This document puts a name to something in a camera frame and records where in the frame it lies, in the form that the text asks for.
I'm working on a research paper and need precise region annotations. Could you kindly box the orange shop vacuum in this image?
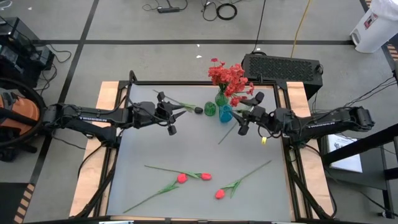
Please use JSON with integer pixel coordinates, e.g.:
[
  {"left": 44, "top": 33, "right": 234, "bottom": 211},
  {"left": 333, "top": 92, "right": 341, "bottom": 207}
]
[{"left": 0, "top": 88, "right": 41, "bottom": 138}]

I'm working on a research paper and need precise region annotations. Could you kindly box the black perforated computer case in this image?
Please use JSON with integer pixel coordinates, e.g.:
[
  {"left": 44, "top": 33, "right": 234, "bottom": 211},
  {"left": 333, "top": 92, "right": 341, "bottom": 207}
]
[{"left": 241, "top": 52, "right": 324, "bottom": 100}]

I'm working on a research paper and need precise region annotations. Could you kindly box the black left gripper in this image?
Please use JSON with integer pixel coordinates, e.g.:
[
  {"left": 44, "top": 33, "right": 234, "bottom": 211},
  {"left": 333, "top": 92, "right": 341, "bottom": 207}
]
[{"left": 132, "top": 91, "right": 188, "bottom": 137}]

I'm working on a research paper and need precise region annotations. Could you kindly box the black power strip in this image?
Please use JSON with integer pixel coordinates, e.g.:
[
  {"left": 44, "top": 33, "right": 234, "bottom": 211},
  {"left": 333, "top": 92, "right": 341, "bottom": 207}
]
[{"left": 157, "top": 6, "right": 181, "bottom": 14}]

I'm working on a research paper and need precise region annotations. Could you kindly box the yellow floor cable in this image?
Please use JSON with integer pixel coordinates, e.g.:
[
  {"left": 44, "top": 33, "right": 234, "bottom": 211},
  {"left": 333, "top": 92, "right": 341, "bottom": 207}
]
[{"left": 290, "top": 0, "right": 313, "bottom": 58}]

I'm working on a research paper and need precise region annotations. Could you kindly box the white trash bin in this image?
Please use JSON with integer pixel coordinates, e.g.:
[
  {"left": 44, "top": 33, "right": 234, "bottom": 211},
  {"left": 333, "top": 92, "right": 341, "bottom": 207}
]
[{"left": 349, "top": 0, "right": 398, "bottom": 54}]

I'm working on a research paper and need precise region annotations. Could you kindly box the black table frame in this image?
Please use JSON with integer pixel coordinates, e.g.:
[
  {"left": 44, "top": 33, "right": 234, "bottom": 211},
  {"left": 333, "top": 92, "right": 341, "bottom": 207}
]
[{"left": 70, "top": 70, "right": 338, "bottom": 224}]

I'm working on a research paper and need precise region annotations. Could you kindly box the tall green glass vase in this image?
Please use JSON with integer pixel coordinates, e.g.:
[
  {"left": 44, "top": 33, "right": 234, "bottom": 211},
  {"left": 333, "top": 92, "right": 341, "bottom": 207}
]
[{"left": 215, "top": 91, "right": 229, "bottom": 107}]

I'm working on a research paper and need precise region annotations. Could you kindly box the small green glass vase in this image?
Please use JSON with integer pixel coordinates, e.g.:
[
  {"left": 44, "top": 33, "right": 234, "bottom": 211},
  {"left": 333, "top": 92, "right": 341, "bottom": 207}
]
[{"left": 204, "top": 101, "right": 217, "bottom": 117}]

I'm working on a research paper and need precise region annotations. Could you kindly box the dark grey side table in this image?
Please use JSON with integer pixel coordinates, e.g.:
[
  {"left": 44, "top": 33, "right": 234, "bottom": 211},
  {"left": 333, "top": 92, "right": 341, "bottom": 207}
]
[{"left": 318, "top": 135, "right": 389, "bottom": 191}]

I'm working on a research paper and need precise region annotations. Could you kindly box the black mat striped edge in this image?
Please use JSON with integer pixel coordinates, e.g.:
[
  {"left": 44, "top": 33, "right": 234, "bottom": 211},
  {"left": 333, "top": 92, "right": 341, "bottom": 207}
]
[
  {"left": 0, "top": 182, "right": 36, "bottom": 224},
  {"left": 381, "top": 42, "right": 398, "bottom": 63}
]

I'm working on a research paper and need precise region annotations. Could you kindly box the black metal stand frame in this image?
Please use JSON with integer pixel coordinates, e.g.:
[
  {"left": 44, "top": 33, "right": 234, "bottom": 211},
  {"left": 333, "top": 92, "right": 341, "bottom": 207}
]
[{"left": 320, "top": 123, "right": 398, "bottom": 218}]

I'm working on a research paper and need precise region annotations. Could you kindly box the black floor cable bundle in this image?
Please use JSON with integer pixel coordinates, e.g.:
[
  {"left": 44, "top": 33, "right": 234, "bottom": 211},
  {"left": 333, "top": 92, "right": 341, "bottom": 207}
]
[{"left": 343, "top": 76, "right": 398, "bottom": 108}]

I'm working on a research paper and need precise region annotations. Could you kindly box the coiled black cable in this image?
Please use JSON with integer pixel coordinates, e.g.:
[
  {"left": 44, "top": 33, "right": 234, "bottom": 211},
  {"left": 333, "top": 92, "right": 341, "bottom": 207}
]
[{"left": 216, "top": 2, "right": 239, "bottom": 21}]

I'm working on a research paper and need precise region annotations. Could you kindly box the black artificial tulip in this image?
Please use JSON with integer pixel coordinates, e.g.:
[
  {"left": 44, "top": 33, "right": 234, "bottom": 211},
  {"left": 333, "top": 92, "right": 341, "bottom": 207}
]
[
  {"left": 218, "top": 106, "right": 251, "bottom": 145},
  {"left": 152, "top": 89, "right": 205, "bottom": 115}
]

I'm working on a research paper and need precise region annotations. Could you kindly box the orange vacuum cleaner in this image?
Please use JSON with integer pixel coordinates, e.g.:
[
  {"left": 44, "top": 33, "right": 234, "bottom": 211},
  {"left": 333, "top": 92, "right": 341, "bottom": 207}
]
[{"left": 0, "top": 77, "right": 49, "bottom": 147}]

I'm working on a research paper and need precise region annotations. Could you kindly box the red artificial tulip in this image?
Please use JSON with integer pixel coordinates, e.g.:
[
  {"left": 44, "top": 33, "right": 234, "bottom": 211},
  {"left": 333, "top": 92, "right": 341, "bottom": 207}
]
[
  {"left": 214, "top": 160, "right": 272, "bottom": 200},
  {"left": 144, "top": 164, "right": 213, "bottom": 182},
  {"left": 123, "top": 172, "right": 188, "bottom": 214}
]

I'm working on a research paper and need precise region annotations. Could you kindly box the black equipment cart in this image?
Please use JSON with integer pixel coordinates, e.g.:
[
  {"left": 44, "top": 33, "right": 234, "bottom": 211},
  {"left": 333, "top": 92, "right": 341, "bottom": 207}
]
[{"left": 0, "top": 17, "right": 56, "bottom": 88}]

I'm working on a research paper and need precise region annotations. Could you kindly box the blue glass vase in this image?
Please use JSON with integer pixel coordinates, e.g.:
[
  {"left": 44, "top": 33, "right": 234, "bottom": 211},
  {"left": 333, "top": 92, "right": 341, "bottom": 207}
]
[{"left": 218, "top": 104, "right": 234, "bottom": 123}]

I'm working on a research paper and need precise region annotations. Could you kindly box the printed paper sheet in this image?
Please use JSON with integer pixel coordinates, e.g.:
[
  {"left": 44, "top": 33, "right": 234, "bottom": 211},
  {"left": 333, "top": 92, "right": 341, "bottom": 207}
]
[{"left": 326, "top": 133, "right": 364, "bottom": 174}]

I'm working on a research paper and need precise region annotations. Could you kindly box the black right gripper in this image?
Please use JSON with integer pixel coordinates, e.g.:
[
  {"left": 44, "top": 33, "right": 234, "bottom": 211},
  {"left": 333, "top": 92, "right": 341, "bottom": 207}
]
[{"left": 231, "top": 91, "right": 285, "bottom": 137}]

